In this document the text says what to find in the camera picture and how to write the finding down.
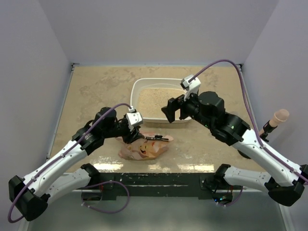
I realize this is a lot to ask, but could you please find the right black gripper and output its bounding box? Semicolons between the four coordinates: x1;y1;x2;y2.
161;87;213;129

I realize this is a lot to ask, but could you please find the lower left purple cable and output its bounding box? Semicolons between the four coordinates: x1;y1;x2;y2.
81;180;130;214

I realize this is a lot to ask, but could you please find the white litter box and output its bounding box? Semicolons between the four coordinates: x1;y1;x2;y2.
130;78;185;123

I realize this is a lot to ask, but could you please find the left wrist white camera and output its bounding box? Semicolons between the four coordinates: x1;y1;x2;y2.
126;106;143;131

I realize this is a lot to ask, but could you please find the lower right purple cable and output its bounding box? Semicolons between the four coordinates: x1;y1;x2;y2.
216;186;244;207

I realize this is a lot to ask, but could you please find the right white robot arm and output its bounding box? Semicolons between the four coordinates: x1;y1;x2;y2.
161;91;308;206

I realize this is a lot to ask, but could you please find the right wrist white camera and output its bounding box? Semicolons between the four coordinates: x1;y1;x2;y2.
180;75;201;101

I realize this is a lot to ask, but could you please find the orange cat litter bag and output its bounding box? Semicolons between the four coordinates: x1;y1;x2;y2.
116;132;174;161

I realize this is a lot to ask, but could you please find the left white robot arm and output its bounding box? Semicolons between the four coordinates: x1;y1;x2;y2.
8;106;143;223

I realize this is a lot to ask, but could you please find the black bag clip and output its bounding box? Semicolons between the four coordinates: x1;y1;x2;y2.
143;135;169;142

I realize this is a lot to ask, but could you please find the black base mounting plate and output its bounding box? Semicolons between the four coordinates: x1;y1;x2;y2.
85;173;241;200

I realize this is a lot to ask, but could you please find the beige litter scoop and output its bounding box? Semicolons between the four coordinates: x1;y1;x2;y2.
259;109;289;138

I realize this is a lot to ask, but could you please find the wrist white camera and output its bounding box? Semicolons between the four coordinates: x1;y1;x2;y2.
126;106;143;131
180;75;201;101

